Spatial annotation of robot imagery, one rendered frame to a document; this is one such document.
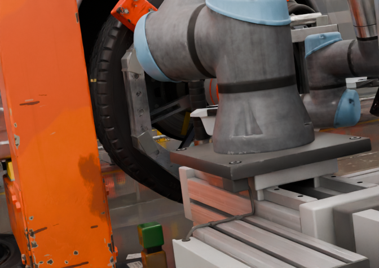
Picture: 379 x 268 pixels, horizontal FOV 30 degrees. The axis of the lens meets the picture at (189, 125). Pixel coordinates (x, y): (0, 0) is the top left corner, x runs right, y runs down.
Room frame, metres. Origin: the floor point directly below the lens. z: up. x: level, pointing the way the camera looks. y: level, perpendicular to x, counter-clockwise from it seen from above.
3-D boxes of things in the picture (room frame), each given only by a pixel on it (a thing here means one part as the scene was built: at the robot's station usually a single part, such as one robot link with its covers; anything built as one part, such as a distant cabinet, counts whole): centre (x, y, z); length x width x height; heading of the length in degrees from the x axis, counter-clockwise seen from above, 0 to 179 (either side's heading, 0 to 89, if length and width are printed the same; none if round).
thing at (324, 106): (1.44, -0.29, 0.81); 0.11 x 0.08 x 0.09; 62
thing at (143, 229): (1.28, 0.10, 0.64); 0.04 x 0.04 x 0.04; 18
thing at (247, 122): (1.04, -0.11, 0.87); 0.15 x 0.15 x 0.10
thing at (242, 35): (1.05, -0.10, 0.98); 0.13 x 0.12 x 0.14; 47
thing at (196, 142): (1.58, -0.03, 0.83); 0.04 x 0.04 x 0.16
